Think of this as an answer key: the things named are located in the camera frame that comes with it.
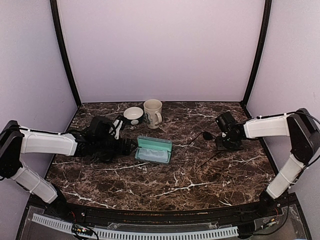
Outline white slotted cable duct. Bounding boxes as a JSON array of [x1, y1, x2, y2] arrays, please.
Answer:
[[31, 213, 239, 240]]

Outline thin wire-frame sunglasses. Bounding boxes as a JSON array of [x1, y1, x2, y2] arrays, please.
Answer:
[[185, 131, 222, 168]]

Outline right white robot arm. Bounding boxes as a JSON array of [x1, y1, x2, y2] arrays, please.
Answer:
[[215, 108, 320, 217]]

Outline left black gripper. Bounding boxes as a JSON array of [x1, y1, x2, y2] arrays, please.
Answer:
[[95, 136, 138, 157]]

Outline green circuit board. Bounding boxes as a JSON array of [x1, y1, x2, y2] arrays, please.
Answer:
[[71, 224, 93, 236]]

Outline black frame post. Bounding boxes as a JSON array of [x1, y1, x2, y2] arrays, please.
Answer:
[[49, 0, 82, 108], [240, 0, 273, 108]]

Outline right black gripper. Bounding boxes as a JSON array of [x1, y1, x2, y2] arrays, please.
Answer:
[[216, 134, 240, 152]]

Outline black front table rail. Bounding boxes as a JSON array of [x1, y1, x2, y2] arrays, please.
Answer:
[[59, 199, 271, 227]]

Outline large blue cleaning cloth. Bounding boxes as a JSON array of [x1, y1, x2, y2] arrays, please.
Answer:
[[136, 148, 168, 163]]

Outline black glasses case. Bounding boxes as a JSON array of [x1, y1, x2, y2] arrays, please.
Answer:
[[95, 152, 114, 164]]

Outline white and teal bowl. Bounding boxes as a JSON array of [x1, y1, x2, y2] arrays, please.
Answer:
[[123, 106, 144, 126]]

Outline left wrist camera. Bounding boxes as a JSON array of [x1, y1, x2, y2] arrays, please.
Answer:
[[89, 115, 126, 140]]

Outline blue-grey glasses case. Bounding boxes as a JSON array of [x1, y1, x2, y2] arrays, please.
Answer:
[[134, 135, 173, 164]]

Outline black left frame post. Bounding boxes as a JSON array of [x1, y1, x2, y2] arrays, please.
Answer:
[[49, 0, 82, 108]]

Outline cream seahorse mug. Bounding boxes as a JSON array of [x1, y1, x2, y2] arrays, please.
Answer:
[[143, 99, 163, 129]]

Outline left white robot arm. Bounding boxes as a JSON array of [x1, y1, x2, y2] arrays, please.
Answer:
[[0, 116, 138, 218]]

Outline black right frame post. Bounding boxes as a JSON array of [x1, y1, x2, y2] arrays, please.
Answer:
[[240, 0, 273, 108]]

